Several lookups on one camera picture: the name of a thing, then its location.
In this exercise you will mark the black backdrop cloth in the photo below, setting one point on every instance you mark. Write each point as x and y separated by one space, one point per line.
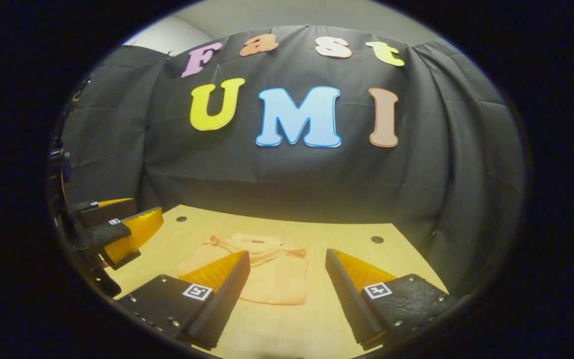
292 184

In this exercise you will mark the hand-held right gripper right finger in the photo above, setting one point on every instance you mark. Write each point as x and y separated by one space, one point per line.
349 304

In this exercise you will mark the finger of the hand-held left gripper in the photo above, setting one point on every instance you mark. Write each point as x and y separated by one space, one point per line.
112 230
107 209

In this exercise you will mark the orange T-shirt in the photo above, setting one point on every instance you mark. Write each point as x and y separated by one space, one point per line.
277 279

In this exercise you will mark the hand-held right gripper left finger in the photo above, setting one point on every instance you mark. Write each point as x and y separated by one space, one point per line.
222 299

